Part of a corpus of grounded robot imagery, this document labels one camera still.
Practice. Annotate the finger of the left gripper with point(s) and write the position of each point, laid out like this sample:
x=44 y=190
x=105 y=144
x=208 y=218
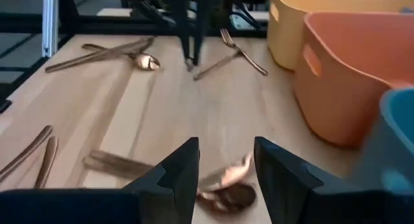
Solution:
x=200 y=23
x=185 y=20

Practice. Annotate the yellow plastic bin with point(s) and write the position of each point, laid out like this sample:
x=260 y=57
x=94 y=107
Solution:
x=284 y=39

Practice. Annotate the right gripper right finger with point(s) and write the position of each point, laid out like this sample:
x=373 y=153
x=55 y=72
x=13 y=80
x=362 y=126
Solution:
x=291 y=198

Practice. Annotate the teal plastic bin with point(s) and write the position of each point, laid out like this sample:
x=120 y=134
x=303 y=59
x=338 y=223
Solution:
x=394 y=146

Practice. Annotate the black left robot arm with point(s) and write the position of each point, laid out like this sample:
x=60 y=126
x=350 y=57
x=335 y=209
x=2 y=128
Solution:
x=216 y=10

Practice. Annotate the silver aluminium extrusion piece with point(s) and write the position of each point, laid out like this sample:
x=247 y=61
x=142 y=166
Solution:
x=50 y=23

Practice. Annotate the black aluminium table frame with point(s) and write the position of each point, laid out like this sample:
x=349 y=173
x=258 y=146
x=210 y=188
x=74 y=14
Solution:
x=97 y=25

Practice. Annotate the copper knife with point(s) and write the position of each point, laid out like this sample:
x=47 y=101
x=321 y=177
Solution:
x=129 y=48

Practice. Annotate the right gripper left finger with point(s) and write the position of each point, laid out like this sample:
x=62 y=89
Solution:
x=97 y=208

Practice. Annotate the orange plastic bin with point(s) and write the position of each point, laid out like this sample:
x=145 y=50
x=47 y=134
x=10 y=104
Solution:
x=339 y=97

